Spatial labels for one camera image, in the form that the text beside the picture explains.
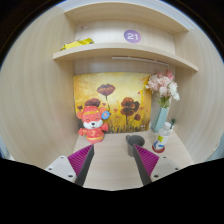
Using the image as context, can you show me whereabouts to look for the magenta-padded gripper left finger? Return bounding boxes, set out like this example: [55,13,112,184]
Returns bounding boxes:
[44,143,95,187]

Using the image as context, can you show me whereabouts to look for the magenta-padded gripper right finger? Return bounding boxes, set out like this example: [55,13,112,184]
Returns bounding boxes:
[133,144,183,186]

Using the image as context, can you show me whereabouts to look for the clear plastic drink bottle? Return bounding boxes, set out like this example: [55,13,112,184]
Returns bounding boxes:
[153,121,172,152]

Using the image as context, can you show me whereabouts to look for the flat round red coaster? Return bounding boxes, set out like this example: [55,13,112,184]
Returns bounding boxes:
[151,143,166,154]

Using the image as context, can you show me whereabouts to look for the grey ribbed cup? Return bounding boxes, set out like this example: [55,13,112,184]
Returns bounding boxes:
[125,134,146,158]

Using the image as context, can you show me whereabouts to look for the red plush mascot toy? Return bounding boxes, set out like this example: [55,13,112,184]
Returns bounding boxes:
[76,105,111,145]

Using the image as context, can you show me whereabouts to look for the tall teal vase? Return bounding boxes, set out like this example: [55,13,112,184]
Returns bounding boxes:
[150,105,170,134]

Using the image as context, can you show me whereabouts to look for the pink and white flower bouquet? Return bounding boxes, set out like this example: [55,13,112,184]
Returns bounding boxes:
[145,69,181,109]

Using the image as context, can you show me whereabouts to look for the yellow poppy flower painting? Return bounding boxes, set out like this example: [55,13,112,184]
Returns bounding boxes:
[73,71,153,134]

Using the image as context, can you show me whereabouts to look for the white light bar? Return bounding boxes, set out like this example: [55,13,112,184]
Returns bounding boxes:
[111,55,169,67]

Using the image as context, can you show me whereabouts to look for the light wooden shelf unit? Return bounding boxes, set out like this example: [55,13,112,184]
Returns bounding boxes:
[52,1,199,73]

